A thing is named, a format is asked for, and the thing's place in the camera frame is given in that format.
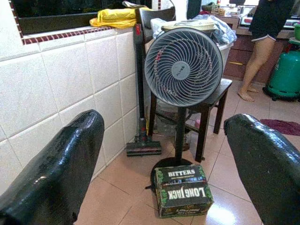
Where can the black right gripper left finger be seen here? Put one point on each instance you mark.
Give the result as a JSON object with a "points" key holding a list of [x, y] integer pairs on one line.
{"points": [[54, 171]]}

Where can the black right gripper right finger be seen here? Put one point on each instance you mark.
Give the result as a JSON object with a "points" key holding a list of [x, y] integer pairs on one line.
{"points": [[267, 168]]}

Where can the maroon floor cloth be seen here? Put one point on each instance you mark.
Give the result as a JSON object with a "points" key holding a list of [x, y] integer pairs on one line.
{"points": [[283, 126]]}

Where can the green black bitters carton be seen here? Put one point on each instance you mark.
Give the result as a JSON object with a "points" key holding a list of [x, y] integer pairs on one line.
{"points": [[185, 194]]}

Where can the dark wooden chair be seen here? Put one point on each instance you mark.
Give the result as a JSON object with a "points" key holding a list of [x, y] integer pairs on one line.
{"points": [[222, 89]]}

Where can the green gas cylinder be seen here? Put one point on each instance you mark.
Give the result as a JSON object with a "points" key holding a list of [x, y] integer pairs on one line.
{"points": [[287, 72]]}

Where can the black stick vacuum cleaner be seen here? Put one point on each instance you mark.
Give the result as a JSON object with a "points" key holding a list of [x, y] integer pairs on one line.
{"points": [[140, 93]]}

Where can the brown kitchen cabinet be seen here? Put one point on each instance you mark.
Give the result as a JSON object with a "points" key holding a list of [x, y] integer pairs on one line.
{"points": [[239, 51]]}

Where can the white plastic tub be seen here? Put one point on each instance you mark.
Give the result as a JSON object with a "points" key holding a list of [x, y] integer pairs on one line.
{"points": [[226, 54]]}

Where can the grey standing fan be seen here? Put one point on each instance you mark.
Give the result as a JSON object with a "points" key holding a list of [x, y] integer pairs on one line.
{"points": [[182, 68]]}

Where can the person in black shirt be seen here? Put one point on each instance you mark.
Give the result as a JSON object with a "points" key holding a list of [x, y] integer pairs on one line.
{"points": [[264, 18]]}

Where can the yellow cloth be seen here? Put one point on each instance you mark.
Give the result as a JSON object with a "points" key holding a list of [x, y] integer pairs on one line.
{"points": [[114, 18]]}

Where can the cream round lid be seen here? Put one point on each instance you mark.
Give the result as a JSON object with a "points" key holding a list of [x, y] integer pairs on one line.
{"points": [[187, 24]]}

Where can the dark window frame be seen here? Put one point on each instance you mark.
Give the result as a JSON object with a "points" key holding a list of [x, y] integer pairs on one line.
{"points": [[54, 21]]}

